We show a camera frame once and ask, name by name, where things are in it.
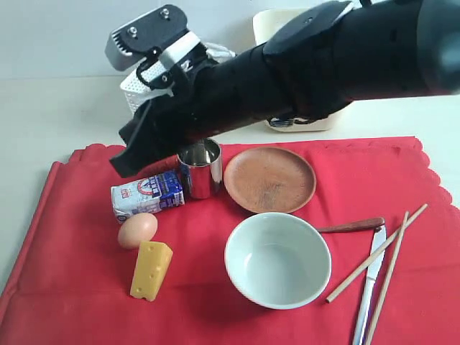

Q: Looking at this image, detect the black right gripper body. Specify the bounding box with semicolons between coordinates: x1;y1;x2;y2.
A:
143;45;297;151

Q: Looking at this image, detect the blue white milk carton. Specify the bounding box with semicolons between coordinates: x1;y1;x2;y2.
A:
111;170;185;224

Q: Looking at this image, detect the brown egg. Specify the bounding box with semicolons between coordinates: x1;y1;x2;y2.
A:
117;213;158;249

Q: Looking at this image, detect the red sausage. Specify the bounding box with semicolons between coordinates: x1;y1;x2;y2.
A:
149;155;179;175

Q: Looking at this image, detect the white perforated plastic basket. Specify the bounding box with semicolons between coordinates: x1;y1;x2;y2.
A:
120;42;236;114

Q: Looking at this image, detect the stainless steel cup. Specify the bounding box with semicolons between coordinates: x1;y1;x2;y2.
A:
178;138;223;199

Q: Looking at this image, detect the cream plastic bin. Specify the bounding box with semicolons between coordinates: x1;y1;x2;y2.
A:
252;9;342;132

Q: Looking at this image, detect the brown wooden plate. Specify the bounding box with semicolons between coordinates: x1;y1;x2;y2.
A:
224;147;317;213

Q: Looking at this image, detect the yellow cheese wedge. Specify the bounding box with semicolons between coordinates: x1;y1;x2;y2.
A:
130;241;173;301

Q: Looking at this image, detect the pale green ceramic bowl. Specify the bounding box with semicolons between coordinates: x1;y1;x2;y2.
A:
224;212;332;310

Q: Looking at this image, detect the brown wooden spoon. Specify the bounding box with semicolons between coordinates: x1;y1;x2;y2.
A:
316;217;385;234

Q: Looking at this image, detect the red scalloped table cloth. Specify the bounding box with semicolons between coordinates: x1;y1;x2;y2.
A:
1;137;459;344

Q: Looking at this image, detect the silver table knife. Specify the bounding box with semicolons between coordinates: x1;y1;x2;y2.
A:
352;225;387;345

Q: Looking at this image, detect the left wooden chopstick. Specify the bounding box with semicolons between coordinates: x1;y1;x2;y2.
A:
326;203;428;303

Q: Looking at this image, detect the wooden chopstick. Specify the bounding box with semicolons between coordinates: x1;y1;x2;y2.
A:
364;211;409;345
326;203;428;303

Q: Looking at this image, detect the right wooden chopstick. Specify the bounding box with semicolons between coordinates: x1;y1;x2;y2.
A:
364;211;409;345

